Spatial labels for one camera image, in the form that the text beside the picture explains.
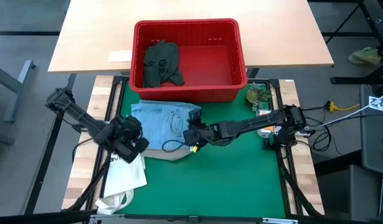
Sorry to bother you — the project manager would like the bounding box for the black cable bundle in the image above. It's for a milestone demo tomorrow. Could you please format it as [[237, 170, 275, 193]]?
[[303, 107, 335, 153]]

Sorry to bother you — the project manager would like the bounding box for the white paper label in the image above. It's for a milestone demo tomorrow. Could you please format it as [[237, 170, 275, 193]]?
[[107, 49, 133, 63]]

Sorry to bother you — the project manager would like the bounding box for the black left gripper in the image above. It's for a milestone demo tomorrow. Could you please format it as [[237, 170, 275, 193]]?
[[108, 114, 150, 164]]

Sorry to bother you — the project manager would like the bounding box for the white metal bracket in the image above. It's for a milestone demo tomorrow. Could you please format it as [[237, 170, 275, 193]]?
[[262, 217, 300, 224]]

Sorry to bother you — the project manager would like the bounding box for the grey cabinet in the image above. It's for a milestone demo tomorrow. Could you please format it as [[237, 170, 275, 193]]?
[[359, 83, 383, 177]]

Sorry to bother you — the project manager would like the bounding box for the orange white printed card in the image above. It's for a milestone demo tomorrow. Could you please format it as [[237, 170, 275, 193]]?
[[255, 109, 282, 139]]

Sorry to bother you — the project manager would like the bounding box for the dark green garment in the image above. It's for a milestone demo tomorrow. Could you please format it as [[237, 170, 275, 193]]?
[[143, 40, 186, 88]]

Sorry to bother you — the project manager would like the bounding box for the grey table leg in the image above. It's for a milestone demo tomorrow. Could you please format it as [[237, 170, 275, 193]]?
[[0, 60, 36, 124]]

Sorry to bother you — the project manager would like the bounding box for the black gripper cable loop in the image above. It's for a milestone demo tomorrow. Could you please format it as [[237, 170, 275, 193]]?
[[161, 139, 188, 153]]

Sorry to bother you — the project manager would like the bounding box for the yellow power cord plug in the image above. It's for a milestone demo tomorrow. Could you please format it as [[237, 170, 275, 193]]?
[[326, 100, 361, 113]]

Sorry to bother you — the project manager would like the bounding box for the black arm base cable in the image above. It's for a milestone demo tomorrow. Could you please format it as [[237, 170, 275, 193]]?
[[71, 136, 97, 163]]

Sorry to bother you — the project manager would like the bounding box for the white printed sign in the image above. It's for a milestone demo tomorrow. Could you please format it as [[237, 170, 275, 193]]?
[[367, 95, 383, 114]]

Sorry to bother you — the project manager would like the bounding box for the grey metal box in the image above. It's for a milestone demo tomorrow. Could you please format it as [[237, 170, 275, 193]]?
[[314, 164, 382, 222]]

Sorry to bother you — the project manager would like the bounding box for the black steel floor beam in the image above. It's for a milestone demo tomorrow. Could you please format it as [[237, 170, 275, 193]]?
[[22, 73, 77, 215]]

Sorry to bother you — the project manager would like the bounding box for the beige garment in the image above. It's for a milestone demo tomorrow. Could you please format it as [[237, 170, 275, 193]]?
[[141, 148, 192, 162]]

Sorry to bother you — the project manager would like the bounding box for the white cable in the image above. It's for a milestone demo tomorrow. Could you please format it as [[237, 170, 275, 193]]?
[[321, 90, 383, 128]]

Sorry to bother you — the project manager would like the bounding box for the red plastic laundry bin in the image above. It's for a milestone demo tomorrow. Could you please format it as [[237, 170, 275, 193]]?
[[130, 17, 249, 103]]

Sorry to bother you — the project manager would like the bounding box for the black table base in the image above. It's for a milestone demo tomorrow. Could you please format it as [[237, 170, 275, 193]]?
[[321, 0, 383, 85]]

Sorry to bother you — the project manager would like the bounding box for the person's green shoe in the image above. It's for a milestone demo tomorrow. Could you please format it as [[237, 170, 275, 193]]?
[[348, 46, 382, 66]]

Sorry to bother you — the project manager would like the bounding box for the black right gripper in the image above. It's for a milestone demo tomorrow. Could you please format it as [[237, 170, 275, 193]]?
[[182, 110, 220, 153]]

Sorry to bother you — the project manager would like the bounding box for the pale blue denim garment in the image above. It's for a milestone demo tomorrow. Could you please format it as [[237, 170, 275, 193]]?
[[130, 100, 202, 151]]

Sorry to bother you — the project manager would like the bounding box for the light wooden table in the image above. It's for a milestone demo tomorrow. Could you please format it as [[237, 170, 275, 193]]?
[[47, 0, 334, 74]]

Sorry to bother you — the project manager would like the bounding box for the white canvas tote bag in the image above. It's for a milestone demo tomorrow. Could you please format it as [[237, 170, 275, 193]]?
[[94, 152, 148, 215]]

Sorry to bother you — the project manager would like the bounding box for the small artificial potted plant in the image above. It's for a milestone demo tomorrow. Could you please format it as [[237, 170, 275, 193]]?
[[245, 82, 273, 112]]

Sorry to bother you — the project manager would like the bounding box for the green table mat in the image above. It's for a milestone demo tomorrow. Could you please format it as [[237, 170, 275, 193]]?
[[102, 80, 287, 218]]

